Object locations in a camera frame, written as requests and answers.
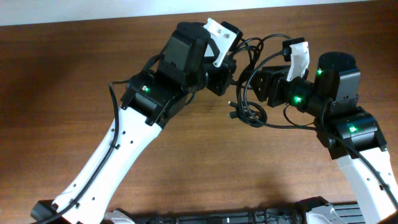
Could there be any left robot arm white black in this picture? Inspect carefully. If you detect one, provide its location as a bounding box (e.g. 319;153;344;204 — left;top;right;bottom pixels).
31;19;242;223

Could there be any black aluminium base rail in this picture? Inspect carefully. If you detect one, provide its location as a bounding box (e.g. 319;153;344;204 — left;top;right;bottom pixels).
102;196;365;224

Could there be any black USB cable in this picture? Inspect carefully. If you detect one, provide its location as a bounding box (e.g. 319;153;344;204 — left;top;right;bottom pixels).
229;33;293;94
227;74;268;128

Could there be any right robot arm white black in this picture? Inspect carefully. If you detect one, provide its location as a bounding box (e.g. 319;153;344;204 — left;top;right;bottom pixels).
248;52;397;223

